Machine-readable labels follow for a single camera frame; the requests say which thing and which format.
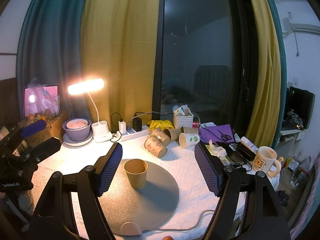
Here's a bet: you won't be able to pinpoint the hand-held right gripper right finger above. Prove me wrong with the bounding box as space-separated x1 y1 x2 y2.
194 141 292 240

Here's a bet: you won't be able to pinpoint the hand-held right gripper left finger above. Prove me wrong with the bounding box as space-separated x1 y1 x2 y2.
27 142 123 240

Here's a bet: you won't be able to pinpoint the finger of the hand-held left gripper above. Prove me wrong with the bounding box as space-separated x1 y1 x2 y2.
0 119 48 148
15 137 62 163

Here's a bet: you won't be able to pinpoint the plain brown paper cup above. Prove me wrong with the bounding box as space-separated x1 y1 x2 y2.
164 128 182 143
180 126 199 135
124 158 148 189

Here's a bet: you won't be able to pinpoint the white cup with green print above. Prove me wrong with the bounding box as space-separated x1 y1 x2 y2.
178 132 200 149

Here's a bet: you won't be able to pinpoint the printed brown paper cup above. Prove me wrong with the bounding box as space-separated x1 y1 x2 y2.
150 127 171 147
144 135 168 159

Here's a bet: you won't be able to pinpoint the white textured tablecloth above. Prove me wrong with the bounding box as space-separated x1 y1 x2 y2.
30 135 280 240

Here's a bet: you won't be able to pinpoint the cardboard box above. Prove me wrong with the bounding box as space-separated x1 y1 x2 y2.
18 110 71 146

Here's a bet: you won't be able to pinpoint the wet wipes pack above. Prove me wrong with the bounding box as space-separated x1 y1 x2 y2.
204 140 232 159

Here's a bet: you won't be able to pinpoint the clear plastic bag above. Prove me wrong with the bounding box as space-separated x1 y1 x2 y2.
26 78 62 121

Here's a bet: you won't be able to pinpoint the white plate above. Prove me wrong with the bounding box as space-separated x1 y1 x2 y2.
62 131 94 147

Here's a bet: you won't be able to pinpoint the black phone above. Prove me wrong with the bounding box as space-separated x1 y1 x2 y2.
228 151 247 166

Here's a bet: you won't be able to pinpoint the purple bowl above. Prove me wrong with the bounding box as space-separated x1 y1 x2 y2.
62 119 92 141

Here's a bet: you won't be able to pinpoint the purple cloth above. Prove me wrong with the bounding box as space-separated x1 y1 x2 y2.
199 124 237 144

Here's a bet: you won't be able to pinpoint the pink speckled bowl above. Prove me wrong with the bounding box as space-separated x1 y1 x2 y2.
66 120 88 129

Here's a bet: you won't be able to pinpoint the white desk lamp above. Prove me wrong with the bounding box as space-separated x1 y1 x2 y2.
67 78 114 143

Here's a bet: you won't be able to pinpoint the black scissors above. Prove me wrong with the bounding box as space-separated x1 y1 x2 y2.
217 129 232 141

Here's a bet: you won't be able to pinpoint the tablet with pink screen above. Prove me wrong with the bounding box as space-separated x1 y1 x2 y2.
24 84 61 118

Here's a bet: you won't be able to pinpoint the white power strip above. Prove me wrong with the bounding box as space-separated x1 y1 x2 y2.
110 125 153 141

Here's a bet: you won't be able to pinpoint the black box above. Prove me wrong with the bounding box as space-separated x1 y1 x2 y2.
236 141 258 161

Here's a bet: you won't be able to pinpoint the white tube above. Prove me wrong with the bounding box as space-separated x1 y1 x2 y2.
241 137 258 153

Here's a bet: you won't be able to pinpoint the black charger plug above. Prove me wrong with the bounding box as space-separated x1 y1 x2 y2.
132 117 143 132

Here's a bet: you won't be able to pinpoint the white plastic basket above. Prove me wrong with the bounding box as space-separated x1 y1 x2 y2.
173 112 194 129

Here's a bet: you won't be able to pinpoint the round grey mat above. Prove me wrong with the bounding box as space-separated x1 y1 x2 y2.
96 159 180 236

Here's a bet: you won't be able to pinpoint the white bear mug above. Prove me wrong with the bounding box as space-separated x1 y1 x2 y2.
253 146 282 178

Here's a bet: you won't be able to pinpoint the white oval mat controller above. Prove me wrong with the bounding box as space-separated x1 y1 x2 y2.
120 221 142 236

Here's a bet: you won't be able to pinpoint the yellow plastic bag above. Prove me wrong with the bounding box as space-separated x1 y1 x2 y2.
147 120 174 132

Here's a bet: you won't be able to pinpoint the packets in basket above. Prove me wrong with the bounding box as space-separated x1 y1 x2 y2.
172 104 192 117

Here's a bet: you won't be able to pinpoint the teal curtain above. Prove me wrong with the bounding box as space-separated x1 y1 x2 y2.
263 0 287 151
16 0 92 143

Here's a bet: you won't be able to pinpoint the white side desk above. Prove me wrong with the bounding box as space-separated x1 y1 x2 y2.
278 127 301 151

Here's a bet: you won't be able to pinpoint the black monitor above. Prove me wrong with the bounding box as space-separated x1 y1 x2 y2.
285 86 316 130

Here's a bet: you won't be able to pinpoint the yellow curtain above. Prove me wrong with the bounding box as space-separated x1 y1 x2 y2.
80 0 166 136
241 0 282 146

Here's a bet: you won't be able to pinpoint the white air conditioner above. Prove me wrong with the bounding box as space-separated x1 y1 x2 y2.
282 17 320 35

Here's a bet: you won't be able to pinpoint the grey mat cable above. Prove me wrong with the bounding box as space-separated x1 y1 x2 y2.
141 209 216 231

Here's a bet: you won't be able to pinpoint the black charger cable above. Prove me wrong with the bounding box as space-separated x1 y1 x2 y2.
110 112 123 141

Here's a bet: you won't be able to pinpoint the black window frame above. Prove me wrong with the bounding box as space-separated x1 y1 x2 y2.
151 0 258 141

